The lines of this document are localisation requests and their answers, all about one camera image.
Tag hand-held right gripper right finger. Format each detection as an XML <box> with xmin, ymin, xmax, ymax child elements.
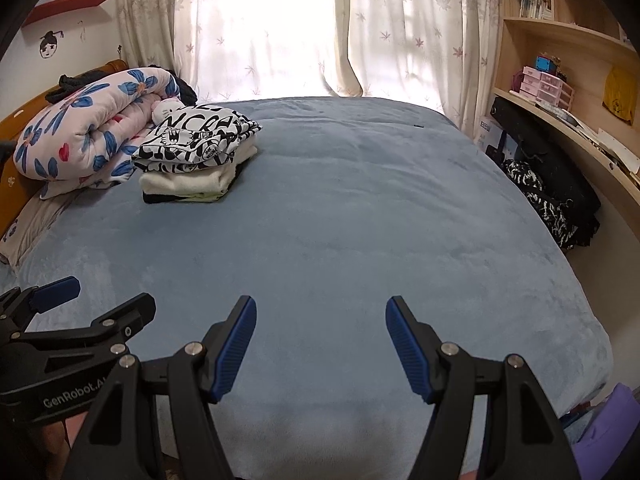
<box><xmin>385</xmin><ymin>295</ymin><xmax>568</xmax><ymax>480</ymax></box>

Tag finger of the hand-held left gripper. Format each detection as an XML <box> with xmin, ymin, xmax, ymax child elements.
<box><xmin>0</xmin><ymin>276</ymin><xmax>82</xmax><ymax>333</ymax></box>
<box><xmin>20</xmin><ymin>292</ymin><xmax>157</xmax><ymax>356</ymax></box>

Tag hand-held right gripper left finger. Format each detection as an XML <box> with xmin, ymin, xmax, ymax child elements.
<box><xmin>65</xmin><ymin>295</ymin><xmax>258</xmax><ymax>480</ymax></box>

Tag black white printed shirt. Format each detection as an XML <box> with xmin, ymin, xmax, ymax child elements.
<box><xmin>131</xmin><ymin>104</ymin><xmax>263</xmax><ymax>173</ymax></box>

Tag beige pillow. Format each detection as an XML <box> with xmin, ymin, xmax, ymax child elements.
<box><xmin>0</xmin><ymin>180</ymin><xmax>76</xmax><ymax>266</ymax></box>

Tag cream folded garment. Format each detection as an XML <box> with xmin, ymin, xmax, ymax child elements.
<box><xmin>139</xmin><ymin>147</ymin><xmax>258</xmax><ymax>201</ymax></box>

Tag blue bed blanket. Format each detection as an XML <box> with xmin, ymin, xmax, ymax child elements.
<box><xmin>0</xmin><ymin>96</ymin><xmax>613</xmax><ymax>480</ymax></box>

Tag floral quilt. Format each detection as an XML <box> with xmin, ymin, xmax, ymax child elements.
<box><xmin>14</xmin><ymin>66</ymin><xmax>181</xmax><ymax>191</ymax></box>

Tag black white patterned cloth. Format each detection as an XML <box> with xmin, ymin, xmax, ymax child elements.
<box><xmin>502</xmin><ymin>159</ymin><xmax>576</xmax><ymax>248</ymax></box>

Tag black knitted cloth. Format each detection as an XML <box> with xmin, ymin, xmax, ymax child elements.
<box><xmin>45</xmin><ymin>74</ymin><xmax>111</xmax><ymax>103</ymax></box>

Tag white cat plush toy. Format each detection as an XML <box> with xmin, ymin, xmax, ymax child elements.
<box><xmin>150</xmin><ymin>99</ymin><xmax>188</xmax><ymax>126</ymax></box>

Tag person's purple clothing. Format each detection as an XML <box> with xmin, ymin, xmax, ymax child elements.
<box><xmin>570</xmin><ymin>382</ymin><xmax>640</xmax><ymax>480</ymax></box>

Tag cardboard box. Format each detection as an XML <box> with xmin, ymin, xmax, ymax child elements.
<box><xmin>472</xmin><ymin>116</ymin><xmax>521</xmax><ymax>166</ymax></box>

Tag black garment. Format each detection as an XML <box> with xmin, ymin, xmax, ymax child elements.
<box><xmin>150</xmin><ymin>65</ymin><xmax>199</xmax><ymax>106</ymax></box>

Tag black bag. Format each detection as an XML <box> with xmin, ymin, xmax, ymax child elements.
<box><xmin>490</xmin><ymin>96</ymin><xmax>601</xmax><ymax>248</ymax></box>

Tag papers on shelf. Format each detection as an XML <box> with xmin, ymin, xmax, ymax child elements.
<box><xmin>537</xmin><ymin>100</ymin><xmax>640</xmax><ymax>176</ymax></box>

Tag pink drawer organizer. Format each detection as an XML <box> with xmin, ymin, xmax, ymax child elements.
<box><xmin>512</xmin><ymin>65</ymin><xmax>576</xmax><ymax>108</ymax></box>

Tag yellow cloth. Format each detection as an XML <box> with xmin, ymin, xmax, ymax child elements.
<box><xmin>602</xmin><ymin>65</ymin><xmax>638</xmax><ymax>123</ymax></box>

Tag wooden shelf unit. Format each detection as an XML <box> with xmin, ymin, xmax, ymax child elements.
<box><xmin>487</xmin><ymin>0</ymin><xmax>640</xmax><ymax>241</ymax></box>

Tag row of books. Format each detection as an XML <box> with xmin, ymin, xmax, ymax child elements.
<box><xmin>519</xmin><ymin>0</ymin><xmax>553</xmax><ymax>21</ymax></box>

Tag face wall sticker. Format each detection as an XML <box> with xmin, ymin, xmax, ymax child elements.
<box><xmin>39</xmin><ymin>30</ymin><xmax>65</xmax><ymax>60</ymax></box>

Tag red wall shelf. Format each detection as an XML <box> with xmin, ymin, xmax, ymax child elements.
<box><xmin>21</xmin><ymin>0</ymin><xmax>117</xmax><ymax>27</ymax></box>

